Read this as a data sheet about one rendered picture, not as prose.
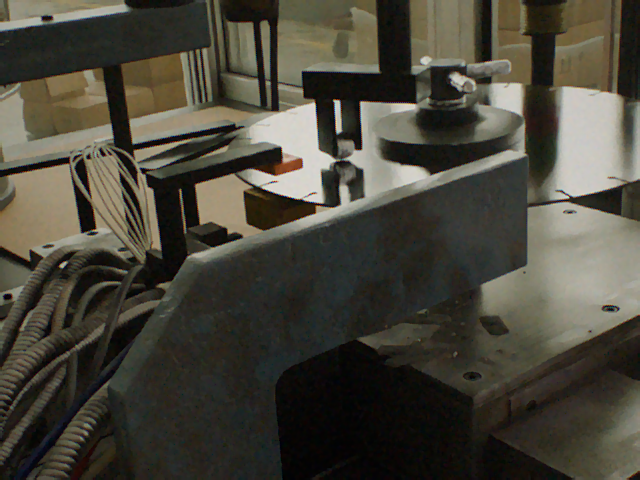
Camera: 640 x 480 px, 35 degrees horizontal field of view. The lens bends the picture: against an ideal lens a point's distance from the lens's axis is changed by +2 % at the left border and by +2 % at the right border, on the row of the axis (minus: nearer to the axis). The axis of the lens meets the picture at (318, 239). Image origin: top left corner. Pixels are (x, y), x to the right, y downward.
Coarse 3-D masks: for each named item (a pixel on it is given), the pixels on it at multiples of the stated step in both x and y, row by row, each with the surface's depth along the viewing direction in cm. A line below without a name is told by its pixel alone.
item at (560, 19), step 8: (560, 0) 98; (520, 8) 99; (528, 8) 98; (536, 8) 97; (544, 8) 97; (552, 8) 97; (560, 8) 97; (528, 16) 98; (536, 16) 97; (544, 16) 97; (552, 16) 97; (560, 16) 97; (520, 24) 99; (528, 24) 98; (536, 24) 98; (544, 24) 97; (552, 24) 97; (560, 24) 98; (520, 32) 100; (528, 32) 98; (536, 32) 98; (544, 32) 98; (552, 32) 98; (560, 32) 98
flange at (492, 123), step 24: (384, 120) 76; (408, 120) 75; (432, 120) 73; (456, 120) 72; (480, 120) 74; (504, 120) 74; (384, 144) 72; (408, 144) 71; (432, 144) 70; (456, 144) 69; (480, 144) 70; (504, 144) 71
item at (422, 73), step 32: (384, 0) 64; (384, 32) 65; (320, 64) 70; (352, 64) 69; (384, 64) 66; (320, 96) 69; (352, 96) 67; (384, 96) 66; (416, 96) 65; (320, 128) 70; (352, 128) 70
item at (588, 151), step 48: (480, 96) 85; (528, 96) 84; (576, 96) 83; (240, 144) 77; (288, 144) 76; (528, 144) 71; (576, 144) 70; (624, 144) 69; (288, 192) 65; (336, 192) 64; (528, 192) 62; (576, 192) 61
